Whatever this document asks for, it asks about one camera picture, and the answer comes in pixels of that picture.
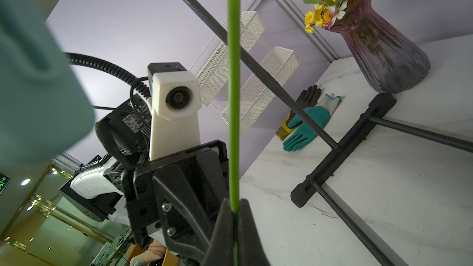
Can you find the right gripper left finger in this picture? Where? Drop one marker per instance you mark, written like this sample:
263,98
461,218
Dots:
221,249

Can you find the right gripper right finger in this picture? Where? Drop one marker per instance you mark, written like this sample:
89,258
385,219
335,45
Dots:
249,248

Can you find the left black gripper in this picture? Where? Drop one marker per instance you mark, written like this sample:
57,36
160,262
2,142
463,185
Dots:
178,196

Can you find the black clothes rack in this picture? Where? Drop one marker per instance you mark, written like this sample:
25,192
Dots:
390,182

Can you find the purple clip hanger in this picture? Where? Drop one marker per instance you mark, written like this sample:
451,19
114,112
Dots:
44,110

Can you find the yellow tulip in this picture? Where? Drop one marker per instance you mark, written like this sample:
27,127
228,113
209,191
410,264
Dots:
234,49

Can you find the white mesh shelf basket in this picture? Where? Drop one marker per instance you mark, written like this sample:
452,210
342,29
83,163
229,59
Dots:
255,97

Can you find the purple ribbed glass vase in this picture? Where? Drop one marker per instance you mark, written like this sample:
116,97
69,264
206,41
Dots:
389,61

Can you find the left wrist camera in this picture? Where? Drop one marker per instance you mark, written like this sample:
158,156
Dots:
175,103

